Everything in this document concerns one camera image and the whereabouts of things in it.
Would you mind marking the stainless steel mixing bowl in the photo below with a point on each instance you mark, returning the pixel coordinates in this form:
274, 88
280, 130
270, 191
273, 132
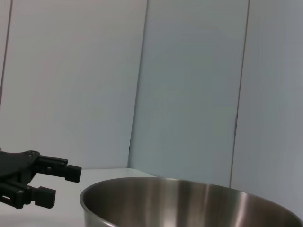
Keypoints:
189, 208

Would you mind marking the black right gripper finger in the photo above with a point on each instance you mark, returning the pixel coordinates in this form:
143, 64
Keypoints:
45, 197
72, 174

